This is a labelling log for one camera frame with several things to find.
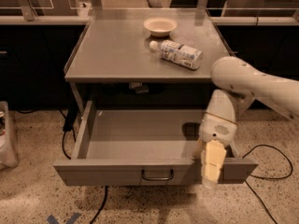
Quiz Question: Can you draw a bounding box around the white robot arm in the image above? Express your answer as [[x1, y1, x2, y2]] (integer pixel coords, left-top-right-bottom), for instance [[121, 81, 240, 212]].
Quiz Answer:
[[193, 56, 299, 189]]

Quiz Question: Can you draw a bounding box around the clear plastic bin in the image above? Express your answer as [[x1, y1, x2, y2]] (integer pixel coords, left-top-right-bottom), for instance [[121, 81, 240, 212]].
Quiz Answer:
[[0, 101, 19, 170]]

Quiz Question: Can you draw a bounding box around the plastic bottle with label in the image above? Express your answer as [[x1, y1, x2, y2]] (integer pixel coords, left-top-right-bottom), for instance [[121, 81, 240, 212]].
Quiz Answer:
[[149, 40, 203, 70]]

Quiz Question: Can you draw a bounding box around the grey counter rail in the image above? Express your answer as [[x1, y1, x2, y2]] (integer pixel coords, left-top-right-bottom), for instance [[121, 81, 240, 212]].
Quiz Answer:
[[0, 8, 299, 26]]

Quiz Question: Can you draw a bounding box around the grey top drawer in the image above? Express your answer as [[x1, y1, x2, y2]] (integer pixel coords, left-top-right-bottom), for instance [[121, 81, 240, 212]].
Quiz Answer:
[[52, 100, 260, 187]]

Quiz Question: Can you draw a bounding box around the black cable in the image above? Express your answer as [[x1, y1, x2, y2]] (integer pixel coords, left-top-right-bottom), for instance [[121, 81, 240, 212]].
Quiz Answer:
[[242, 143, 294, 224], [61, 108, 108, 224]]

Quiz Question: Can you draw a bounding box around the black cable on right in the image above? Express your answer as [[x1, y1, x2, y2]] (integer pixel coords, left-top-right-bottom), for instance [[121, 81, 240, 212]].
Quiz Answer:
[[242, 143, 294, 224]]

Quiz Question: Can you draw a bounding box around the grey metal drawer cabinet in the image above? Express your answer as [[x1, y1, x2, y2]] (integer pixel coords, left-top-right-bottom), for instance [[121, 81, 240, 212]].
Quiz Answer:
[[65, 8, 229, 111]]

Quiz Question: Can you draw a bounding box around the blue tape cross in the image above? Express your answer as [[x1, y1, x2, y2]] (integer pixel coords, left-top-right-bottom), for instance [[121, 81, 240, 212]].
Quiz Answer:
[[46, 212, 82, 224]]

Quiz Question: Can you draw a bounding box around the black power adapter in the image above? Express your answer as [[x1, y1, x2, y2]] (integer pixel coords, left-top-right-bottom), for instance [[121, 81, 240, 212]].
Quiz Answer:
[[63, 105, 78, 132]]

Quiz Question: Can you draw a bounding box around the black cable on left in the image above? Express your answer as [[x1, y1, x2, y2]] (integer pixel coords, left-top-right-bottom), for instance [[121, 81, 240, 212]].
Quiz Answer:
[[61, 108, 108, 224]]

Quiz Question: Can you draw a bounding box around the white paper bowl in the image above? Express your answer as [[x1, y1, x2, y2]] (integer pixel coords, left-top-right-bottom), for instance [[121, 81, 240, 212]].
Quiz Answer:
[[143, 17, 178, 37]]

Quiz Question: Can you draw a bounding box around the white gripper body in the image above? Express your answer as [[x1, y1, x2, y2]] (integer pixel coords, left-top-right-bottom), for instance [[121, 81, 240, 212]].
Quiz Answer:
[[199, 90, 237, 147]]

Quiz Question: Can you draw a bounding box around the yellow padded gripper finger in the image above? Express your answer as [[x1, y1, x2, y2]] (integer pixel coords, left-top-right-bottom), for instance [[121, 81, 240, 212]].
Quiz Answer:
[[192, 139, 203, 160], [201, 140, 226, 189]]

